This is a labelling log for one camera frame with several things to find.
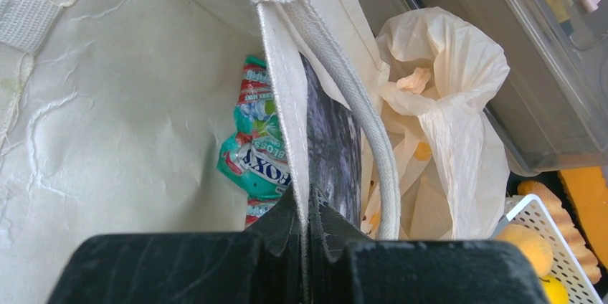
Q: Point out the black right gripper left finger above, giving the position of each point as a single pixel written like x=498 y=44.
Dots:
x=258 y=265

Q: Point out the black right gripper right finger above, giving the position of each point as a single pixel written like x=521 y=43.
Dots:
x=348 y=267

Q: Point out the snack packet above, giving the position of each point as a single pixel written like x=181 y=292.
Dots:
x=254 y=156

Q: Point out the translucent banana print plastic bag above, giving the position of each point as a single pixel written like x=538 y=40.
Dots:
x=452 y=167

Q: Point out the orange fruit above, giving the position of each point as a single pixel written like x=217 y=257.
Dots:
x=531 y=244

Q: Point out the beige canvas tote bag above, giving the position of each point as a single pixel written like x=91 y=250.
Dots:
x=113 y=113

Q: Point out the white plastic basket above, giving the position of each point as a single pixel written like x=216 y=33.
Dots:
x=528 y=225

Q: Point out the yellow mango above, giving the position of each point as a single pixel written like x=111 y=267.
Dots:
x=555 y=292

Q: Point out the bread loaf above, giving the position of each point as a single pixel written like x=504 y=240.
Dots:
x=565 y=224

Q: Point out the grey plastic toolbox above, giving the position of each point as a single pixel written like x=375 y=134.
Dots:
x=551 y=111

